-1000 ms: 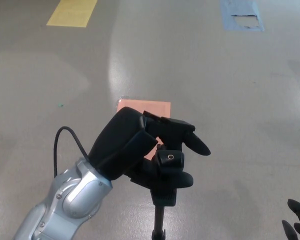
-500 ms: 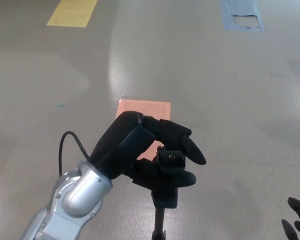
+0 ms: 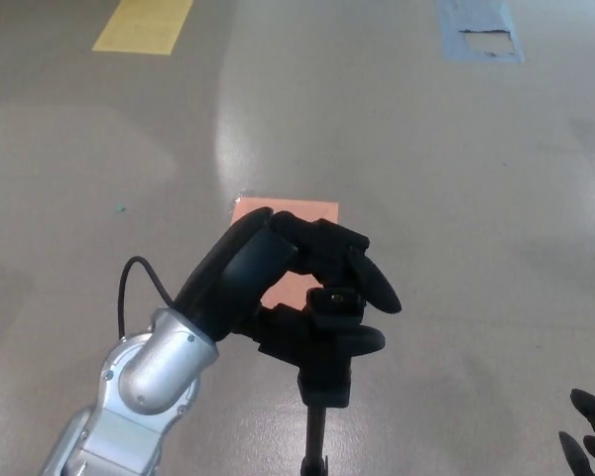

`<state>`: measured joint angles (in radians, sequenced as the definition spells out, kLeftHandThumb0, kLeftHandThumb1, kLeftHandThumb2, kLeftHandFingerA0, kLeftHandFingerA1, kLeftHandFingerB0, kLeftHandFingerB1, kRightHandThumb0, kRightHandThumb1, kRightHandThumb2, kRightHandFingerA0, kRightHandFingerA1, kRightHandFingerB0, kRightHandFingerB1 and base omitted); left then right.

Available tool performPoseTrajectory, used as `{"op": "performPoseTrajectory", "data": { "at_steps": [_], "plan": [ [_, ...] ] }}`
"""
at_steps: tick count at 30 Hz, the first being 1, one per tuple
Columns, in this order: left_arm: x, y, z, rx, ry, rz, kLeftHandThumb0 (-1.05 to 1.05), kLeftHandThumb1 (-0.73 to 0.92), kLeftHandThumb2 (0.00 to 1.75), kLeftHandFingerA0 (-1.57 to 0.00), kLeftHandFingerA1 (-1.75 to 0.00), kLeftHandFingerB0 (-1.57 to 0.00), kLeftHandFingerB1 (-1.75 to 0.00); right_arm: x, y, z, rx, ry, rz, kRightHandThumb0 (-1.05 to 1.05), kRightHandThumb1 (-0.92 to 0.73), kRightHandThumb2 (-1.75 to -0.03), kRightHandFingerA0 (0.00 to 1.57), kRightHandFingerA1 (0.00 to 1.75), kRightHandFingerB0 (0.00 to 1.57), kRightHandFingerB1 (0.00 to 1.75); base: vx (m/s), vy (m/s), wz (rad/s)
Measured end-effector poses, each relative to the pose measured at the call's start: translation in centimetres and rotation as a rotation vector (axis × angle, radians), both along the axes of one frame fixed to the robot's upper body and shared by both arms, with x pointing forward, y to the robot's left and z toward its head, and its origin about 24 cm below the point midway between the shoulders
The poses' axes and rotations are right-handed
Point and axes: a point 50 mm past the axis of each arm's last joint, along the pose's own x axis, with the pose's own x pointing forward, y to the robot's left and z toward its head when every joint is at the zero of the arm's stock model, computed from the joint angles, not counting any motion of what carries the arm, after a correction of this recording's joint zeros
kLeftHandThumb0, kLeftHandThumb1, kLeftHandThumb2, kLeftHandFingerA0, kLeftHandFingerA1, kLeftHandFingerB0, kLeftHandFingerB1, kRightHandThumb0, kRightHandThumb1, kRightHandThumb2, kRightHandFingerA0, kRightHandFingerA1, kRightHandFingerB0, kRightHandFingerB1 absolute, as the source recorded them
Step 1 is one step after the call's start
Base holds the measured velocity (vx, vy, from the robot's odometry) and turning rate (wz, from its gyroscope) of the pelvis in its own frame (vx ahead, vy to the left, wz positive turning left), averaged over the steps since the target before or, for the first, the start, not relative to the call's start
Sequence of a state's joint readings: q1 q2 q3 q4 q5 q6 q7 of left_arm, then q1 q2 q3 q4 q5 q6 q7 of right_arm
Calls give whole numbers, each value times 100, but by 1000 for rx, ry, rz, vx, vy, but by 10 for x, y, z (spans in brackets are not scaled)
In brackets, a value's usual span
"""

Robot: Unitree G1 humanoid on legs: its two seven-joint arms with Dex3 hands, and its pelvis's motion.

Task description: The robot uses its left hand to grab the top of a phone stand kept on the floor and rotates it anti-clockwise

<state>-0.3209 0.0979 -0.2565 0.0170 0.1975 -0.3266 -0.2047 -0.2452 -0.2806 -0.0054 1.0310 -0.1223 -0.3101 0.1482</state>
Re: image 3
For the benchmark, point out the yellow floor sheet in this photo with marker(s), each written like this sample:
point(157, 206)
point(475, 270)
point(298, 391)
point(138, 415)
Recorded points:
point(141, 27)

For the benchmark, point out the small green floor scrap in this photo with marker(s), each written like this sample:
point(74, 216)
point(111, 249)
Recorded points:
point(120, 208)

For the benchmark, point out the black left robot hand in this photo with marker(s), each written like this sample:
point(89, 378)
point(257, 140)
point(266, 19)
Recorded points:
point(228, 287)

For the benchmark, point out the black phone stand tripod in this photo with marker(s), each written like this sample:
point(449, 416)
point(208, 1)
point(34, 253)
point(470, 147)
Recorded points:
point(327, 392)

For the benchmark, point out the torn blue floor sheet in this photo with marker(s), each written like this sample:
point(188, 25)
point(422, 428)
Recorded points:
point(451, 30)

